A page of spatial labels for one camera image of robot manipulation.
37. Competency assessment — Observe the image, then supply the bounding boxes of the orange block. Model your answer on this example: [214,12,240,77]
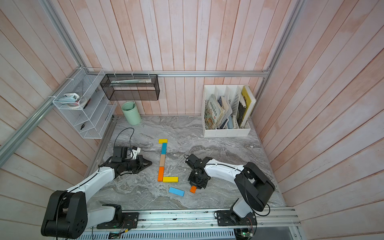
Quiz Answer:
[190,186,197,194]
[158,167,165,182]

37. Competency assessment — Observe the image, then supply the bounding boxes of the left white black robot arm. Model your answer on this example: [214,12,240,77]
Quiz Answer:
[41,155,152,239]

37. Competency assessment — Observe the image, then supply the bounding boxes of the long yellow block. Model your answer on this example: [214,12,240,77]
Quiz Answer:
[163,177,179,183]

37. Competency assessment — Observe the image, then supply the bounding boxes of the white wire shelf rack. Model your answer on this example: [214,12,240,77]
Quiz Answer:
[53,68,117,139]

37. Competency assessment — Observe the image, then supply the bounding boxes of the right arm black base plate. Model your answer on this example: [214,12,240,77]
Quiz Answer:
[215,210,257,227]

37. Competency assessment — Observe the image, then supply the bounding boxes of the black mesh wall basket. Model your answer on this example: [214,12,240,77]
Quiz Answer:
[100,74,160,101]

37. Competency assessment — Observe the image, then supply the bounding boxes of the white tape dispenser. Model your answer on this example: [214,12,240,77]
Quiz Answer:
[58,93,80,108]

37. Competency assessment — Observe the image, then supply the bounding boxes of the teal block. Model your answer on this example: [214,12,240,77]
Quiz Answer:
[161,143,167,155]

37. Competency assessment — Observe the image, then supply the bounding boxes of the natural wood block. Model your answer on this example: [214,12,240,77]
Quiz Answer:
[159,154,166,168]

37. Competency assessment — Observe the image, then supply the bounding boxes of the mint green cup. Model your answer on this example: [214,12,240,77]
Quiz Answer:
[122,102,142,126]

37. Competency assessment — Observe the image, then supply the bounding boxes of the papers in black basket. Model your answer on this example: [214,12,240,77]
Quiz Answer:
[110,79,152,87]

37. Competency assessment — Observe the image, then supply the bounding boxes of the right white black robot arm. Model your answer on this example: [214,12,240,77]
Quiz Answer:
[185,154,276,226]

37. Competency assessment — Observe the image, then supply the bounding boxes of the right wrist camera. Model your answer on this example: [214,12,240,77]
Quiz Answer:
[185,154,210,170]

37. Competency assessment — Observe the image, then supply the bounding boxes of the light blue block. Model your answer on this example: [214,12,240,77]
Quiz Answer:
[169,187,185,197]

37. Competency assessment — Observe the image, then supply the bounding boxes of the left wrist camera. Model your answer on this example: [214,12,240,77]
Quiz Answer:
[111,146,141,163]

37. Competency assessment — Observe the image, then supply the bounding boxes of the white file organizer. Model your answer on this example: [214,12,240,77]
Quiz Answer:
[202,85,251,138]

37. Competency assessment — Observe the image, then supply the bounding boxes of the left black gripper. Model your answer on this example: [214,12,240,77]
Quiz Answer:
[122,154,153,174]

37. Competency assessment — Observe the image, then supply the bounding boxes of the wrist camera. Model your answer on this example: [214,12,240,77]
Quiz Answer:
[111,146,141,163]
[185,154,210,170]

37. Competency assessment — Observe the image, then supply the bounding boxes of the yellow book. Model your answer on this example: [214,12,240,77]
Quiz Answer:
[237,85,256,128]

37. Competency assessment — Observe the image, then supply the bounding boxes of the grey blue books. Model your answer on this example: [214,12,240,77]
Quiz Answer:
[217,96,233,129]

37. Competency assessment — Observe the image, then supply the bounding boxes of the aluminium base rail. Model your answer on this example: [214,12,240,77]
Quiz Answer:
[86,207,301,232]

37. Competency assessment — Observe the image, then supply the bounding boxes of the illustrated children's book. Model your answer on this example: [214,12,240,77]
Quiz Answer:
[205,94,224,130]

